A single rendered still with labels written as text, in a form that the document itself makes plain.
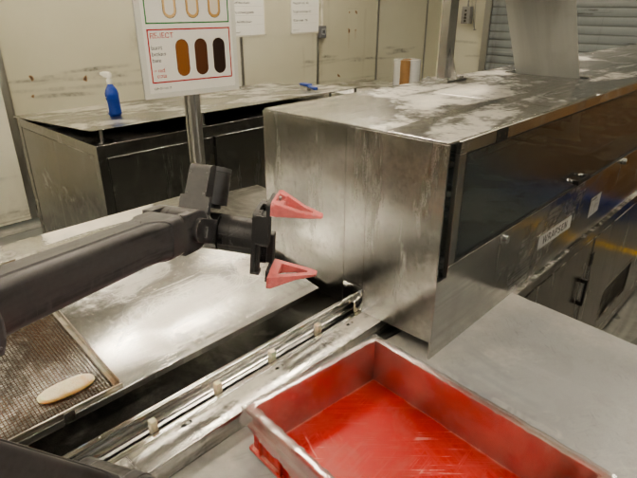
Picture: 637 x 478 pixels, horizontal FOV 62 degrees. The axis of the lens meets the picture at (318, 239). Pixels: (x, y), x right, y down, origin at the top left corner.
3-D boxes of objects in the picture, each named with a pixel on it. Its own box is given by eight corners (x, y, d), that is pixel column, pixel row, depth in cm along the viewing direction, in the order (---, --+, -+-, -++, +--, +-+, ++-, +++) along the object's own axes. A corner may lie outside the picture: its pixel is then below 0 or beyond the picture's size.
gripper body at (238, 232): (269, 258, 86) (226, 252, 87) (273, 200, 82) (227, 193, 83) (261, 277, 80) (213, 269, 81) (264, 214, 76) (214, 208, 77)
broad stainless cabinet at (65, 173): (126, 326, 275) (92, 131, 234) (45, 264, 341) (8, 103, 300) (361, 224, 403) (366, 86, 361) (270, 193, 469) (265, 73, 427)
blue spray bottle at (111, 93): (125, 115, 282) (117, 70, 274) (116, 117, 276) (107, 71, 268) (113, 114, 286) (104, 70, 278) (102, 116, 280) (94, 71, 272)
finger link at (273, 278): (318, 275, 87) (262, 267, 87) (321, 236, 84) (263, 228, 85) (312, 296, 81) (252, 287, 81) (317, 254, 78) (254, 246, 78)
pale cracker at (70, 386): (41, 409, 91) (40, 404, 91) (33, 395, 94) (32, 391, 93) (98, 383, 98) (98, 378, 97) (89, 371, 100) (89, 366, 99)
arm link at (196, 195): (141, 234, 75) (194, 243, 72) (152, 154, 75) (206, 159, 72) (187, 237, 86) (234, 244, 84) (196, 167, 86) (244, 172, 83)
